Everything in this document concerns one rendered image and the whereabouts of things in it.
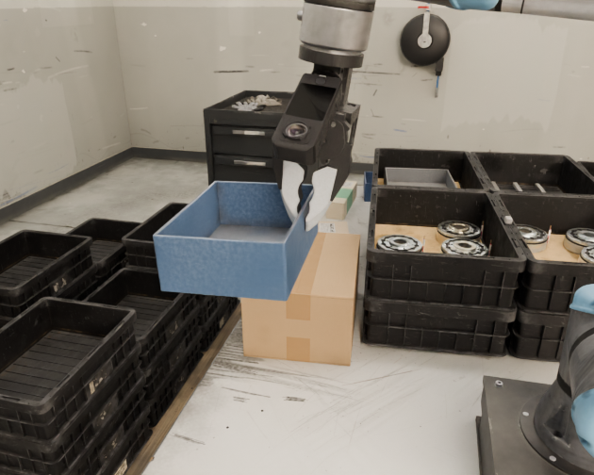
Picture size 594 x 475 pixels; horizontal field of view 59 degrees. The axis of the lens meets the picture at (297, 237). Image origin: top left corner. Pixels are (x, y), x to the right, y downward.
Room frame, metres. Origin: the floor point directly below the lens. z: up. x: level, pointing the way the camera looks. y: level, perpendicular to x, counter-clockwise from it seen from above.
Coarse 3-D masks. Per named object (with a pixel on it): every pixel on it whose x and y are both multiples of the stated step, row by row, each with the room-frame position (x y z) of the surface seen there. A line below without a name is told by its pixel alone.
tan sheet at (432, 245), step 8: (376, 224) 1.29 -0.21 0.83; (384, 224) 1.29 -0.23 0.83; (376, 232) 1.24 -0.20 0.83; (384, 232) 1.24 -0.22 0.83; (392, 232) 1.24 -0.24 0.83; (400, 232) 1.24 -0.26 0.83; (408, 232) 1.24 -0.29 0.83; (416, 232) 1.24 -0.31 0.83; (424, 232) 1.24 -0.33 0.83; (432, 232) 1.24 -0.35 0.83; (376, 240) 1.19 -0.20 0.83; (432, 240) 1.19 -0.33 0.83; (480, 240) 1.19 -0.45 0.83; (424, 248) 1.15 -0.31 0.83; (432, 248) 1.15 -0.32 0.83
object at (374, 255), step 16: (432, 192) 1.28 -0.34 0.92; (448, 192) 1.27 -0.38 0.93; (464, 192) 1.27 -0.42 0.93; (480, 192) 1.26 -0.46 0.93; (496, 208) 1.15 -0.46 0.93; (368, 240) 0.97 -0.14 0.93; (512, 240) 1.00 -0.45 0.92; (368, 256) 0.93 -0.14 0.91; (384, 256) 0.92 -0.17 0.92; (400, 256) 0.91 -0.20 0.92; (416, 256) 0.91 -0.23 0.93; (432, 256) 0.90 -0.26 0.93; (448, 256) 0.90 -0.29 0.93; (464, 256) 0.90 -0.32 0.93; (480, 256) 0.90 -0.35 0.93
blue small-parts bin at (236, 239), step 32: (224, 192) 0.72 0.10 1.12; (256, 192) 0.71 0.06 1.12; (192, 224) 0.63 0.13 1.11; (224, 224) 0.72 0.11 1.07; (256, 224) 0.71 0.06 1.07; (288, 224) 0.70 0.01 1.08; (160, 256) 0.53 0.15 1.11; (192, 256) 0.52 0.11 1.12; (224, 256) 0.51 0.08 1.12; (256, 256) 0.51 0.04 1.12; (288, 256) 0.51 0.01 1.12; (160, 288) 0.53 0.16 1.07; (192, 288) 0.52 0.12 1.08; (224, 288) 0.51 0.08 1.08; (256, 288) 0.51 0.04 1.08; (288, 288) 0.51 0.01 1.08
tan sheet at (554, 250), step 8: (552, 240) 1.19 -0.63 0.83; (560, 240) 1.19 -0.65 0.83; (552, 248) 1.15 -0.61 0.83; (560, 248) 1.15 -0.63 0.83; (536, 256) 1.10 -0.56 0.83; (544, 256) 1.10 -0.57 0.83; (552, 256) 1.10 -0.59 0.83; (560, 256) 1.10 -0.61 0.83; (568, 256) 1.10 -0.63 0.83; (576, 256) 1.10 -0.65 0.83
